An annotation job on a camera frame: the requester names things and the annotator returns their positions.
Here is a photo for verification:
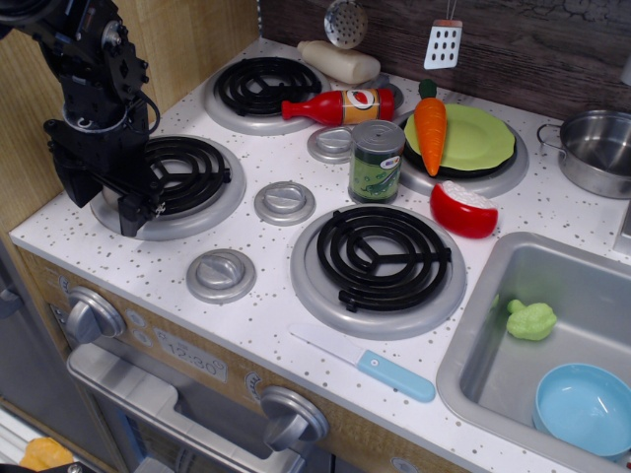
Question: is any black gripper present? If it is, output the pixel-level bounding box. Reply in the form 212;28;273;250
43;110;161;237

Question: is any orange toy carrot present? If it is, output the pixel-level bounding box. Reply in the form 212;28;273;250
413;79;448;176

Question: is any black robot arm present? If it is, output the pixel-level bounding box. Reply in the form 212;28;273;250
1;1;163;237

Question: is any green toy plate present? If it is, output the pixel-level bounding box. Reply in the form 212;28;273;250
402;103;516;176

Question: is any front left black burner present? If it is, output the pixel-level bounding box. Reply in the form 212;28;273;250
89;134;247;242

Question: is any black burner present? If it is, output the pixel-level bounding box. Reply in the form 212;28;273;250
203;56;330;136
290;204;466;340
89;134;247;242
397;112;528;198

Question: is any silver oven dial left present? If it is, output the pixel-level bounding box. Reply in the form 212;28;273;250
66;286;126;344

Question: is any silver oven dial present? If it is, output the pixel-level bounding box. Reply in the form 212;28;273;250
66;286;126;344
260;386;329;451

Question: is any silver stovetop knob front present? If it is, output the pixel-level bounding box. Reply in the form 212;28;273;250
185;248;256;304

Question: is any silver stovetop knob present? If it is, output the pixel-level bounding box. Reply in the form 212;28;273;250
185;248;256;304
307;126;352;165
253;181;316;227

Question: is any oven clock display panel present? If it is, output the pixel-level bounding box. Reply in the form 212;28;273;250
154;328;228;383

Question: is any silver stovetop knob middle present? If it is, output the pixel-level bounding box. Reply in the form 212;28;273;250
253;181;316;227

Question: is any back left black burner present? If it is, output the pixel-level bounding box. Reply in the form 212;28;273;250
203;56;330;136

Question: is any silver stovetop knob back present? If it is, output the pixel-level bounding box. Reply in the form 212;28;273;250
307;126;352;165

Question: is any yellow object on floor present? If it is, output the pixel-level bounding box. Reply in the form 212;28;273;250
19;438;74;472

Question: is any red toy ketchup bottle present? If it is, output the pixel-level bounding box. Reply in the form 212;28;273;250
281;89;395;126

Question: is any front right black burner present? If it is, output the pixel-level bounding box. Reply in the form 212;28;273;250
290;204;466;340

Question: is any green toy pea can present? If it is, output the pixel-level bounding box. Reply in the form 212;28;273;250
348;120;406;204

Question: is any silver oven dial right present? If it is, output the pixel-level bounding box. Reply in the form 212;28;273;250
260;386;329;451

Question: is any hanging metal skimmer ladle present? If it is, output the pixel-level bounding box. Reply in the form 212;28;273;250
323;0;369;49

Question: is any red toy cheese wedge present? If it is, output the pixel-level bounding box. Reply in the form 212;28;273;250
430;180;499;238

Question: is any hanging white toy spatula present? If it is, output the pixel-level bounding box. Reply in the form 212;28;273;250
423;1;463;70

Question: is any back right black burner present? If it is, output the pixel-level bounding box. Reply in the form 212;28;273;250
397;112;528;198

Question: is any silver toy sink basin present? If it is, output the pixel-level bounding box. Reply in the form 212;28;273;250
437;233;630;472

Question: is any green toy broccoli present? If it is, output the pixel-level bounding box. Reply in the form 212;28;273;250
507;300;557;341

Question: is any silver metal pot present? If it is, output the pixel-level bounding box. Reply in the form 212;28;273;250
536;110;630;200

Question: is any light blue toy bowl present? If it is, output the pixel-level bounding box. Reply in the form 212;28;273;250
532;364;630;461

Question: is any silver oven door handle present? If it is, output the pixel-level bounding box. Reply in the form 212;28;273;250
67;345;306;472

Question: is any blue handled toy knife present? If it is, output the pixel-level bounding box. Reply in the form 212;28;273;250
289;323;436;403

